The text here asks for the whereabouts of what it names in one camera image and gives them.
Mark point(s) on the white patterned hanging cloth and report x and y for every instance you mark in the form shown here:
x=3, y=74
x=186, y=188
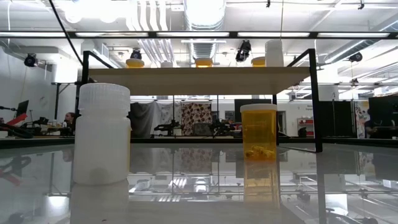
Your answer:
x=168, y=112

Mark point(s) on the ribbed silver ceiling duct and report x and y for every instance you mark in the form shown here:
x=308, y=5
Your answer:
x=203, y=49

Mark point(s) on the black ceiling spotlight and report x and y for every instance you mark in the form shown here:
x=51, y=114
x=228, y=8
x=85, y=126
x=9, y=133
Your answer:
x=136, y=55
x=356, y=57
x=30, y=60
x=243, y=51

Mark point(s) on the wooden shelf black metal frame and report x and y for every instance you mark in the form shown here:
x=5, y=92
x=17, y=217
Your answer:
x=199, y=81

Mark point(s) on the small translucent medicine bottle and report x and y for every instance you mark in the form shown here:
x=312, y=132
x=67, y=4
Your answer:
x=166, y=64

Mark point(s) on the floral patterned panel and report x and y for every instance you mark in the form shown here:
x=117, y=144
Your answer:
x=360, y=115

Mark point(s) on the grey hanging cloth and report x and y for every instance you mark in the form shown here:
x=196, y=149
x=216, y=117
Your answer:
x=143, y=118

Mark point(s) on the black computer monitor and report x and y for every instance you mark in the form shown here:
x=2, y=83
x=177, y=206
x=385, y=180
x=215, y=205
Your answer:
x=385, y=107

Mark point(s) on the white shelf red bins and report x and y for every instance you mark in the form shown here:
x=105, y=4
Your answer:
x=306, y=122

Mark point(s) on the small black tilted monitor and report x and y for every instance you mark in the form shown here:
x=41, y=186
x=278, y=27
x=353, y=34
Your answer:
x=22, y=108

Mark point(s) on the red robot part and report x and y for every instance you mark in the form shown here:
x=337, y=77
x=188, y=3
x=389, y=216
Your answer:
x=17, y=119

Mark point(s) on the brown circle patterned cloth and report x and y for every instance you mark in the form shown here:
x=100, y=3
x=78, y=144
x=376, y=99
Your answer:
x=196, y=113

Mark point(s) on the white plastic medicine bottle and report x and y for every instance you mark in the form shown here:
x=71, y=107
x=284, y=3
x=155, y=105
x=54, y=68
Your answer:
x=102, y=140
x=274, y=54

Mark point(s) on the black room partition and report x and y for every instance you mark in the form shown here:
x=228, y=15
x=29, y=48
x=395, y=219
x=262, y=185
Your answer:
x=337, y=118

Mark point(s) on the long black linear ceiling light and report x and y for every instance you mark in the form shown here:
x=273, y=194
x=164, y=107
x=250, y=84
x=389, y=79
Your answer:
x=233, y=34

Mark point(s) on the small black robot arm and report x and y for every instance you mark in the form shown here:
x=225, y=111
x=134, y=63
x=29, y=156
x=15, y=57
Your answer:
x=221, y=126
x=168, y=127

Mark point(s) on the black aluminium table frame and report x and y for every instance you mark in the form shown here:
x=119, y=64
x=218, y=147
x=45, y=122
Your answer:
x=186, y=140

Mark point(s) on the person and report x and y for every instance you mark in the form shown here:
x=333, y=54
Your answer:
x=370, y=126
x=70, y=119

